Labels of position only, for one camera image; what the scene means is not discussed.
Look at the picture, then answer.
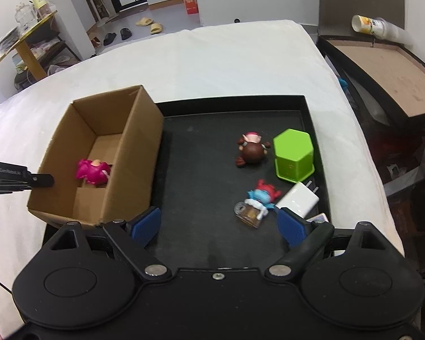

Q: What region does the yellow labelled container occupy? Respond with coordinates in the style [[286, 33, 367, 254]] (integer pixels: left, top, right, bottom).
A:
[[30, 0, 51, 18]]

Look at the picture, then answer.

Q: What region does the brown toy figure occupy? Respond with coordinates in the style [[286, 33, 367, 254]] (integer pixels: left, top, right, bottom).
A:
[[235, 132, 272, 168]]

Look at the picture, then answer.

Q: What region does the white standing fan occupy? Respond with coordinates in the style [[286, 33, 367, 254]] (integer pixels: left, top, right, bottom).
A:
[[74, 0, 110, 28]]

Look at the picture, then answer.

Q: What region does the brown cardboard box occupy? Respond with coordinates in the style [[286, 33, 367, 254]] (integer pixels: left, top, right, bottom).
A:
[[26, 85, 164, 229]]

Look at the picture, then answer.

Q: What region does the black tray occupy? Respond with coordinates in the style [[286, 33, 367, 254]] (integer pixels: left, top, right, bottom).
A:
[[42, 94, 355, 273]]

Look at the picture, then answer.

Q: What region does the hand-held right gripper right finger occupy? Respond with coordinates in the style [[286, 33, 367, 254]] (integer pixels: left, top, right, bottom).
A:
[[265, 207, 404, 277]]

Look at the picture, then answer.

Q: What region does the blue and red toy figure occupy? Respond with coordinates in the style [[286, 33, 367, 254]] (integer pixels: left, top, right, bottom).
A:
[[247, 179, 281, 216]]

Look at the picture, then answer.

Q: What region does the clear glass jar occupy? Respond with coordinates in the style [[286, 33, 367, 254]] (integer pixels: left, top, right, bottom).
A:
[[14, 3, 38, 29]]

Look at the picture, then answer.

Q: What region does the yellow wooden table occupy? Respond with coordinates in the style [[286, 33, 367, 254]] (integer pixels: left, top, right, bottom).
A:
[[0, 10, 82, 83]]

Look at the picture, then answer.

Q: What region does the white bottle with label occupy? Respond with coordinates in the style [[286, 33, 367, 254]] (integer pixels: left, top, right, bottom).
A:
[[352, 14, 411, 43]]

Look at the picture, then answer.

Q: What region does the pink toy figure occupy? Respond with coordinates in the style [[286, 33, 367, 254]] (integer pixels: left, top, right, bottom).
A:
[[77, 158, 112, 186]]

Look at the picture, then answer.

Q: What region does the green hexagonal box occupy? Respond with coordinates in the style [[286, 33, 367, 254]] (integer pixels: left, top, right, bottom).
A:
[[273, 128, 315, 183]]

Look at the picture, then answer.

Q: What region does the white charger plug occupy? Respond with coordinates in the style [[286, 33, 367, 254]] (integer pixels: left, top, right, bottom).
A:
[[275, 180, 320, 220]]

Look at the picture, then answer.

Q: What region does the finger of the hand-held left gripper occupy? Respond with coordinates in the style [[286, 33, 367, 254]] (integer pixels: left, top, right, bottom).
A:
[[31, 173, 55, 189]]

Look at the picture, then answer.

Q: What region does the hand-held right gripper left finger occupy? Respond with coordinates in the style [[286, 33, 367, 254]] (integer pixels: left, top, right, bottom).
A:
[[42, 207, 171, 280]]

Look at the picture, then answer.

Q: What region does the small clear amber bottle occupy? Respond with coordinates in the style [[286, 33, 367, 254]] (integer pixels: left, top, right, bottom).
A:
[[234, 201, 266, 230]]

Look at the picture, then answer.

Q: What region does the grey round dish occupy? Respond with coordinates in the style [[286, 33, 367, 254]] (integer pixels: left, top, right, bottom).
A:
[[0, 26, 22, 55]]

